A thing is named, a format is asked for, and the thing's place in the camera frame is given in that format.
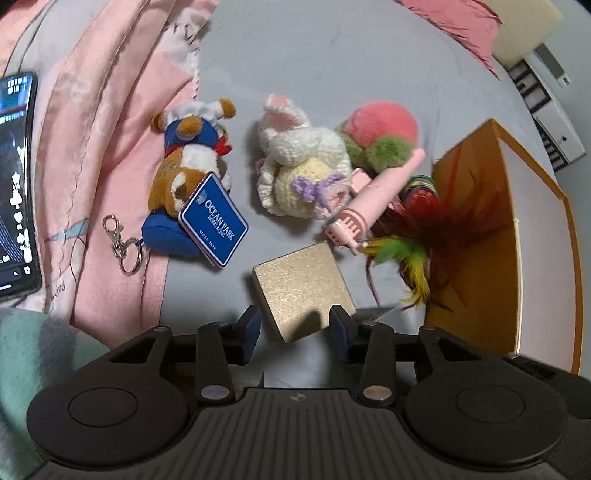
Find white crocheted rabbit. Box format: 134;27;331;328
255;95;354;220

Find gold glitter box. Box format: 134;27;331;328
252;242;357;344

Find pink selfie stick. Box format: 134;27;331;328
323;148;426;256

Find colourful feather toy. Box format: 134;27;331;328
362;148;518;310

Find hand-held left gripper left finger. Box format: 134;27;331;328
110;305;262;405

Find metal keyring clasp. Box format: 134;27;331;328
102;215;145;277

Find grey bed sheet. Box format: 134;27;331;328
69;0;568;393

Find orange cardboard box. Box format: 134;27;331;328
425;117;585;374

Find black smartphone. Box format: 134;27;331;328
0;71;44;301

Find teal cloth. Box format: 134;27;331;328
0;307;112;462

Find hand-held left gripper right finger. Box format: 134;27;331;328
329;305;490;406

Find light pink blanket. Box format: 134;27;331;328
0;0;220;347

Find brown and blue plush dog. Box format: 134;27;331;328
141;98;237;259

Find pink and green peach plush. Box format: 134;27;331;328
335;102;421;178

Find dark pink pillow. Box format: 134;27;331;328
399;0;502;79

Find white appliance with display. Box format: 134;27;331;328
536;44;573;86

